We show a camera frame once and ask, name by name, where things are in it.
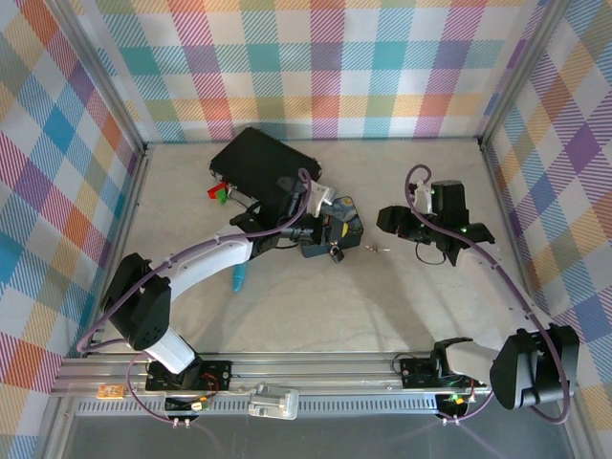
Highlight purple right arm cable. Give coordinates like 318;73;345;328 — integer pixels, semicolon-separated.
404;164;576;426

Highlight grey slotted cable duct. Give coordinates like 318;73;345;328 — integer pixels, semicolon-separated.
75;397;444;423

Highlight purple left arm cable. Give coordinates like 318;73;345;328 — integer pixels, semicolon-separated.
76;166;320;425

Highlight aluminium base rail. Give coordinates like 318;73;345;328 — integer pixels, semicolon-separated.
51;351;496;399

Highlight aluminium frame post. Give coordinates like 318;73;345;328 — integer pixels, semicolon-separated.
59;0;149;162
476;0;573;153

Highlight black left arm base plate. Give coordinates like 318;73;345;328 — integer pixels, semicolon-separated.
144;360;234;392

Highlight white plastic bracket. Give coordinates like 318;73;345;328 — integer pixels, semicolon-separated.
247;382;301;422

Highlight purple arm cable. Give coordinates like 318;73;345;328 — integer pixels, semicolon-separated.
76;166;320;425
404;164;576;426

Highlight starry night print coaster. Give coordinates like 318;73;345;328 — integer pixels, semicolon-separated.
299;194;366;260

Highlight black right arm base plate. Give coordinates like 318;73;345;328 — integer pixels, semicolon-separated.
399;354;484;389

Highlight black hard case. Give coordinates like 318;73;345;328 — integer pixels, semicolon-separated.
208;125;323;227

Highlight red green toy block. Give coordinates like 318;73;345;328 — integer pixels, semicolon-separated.
206;180;230;205

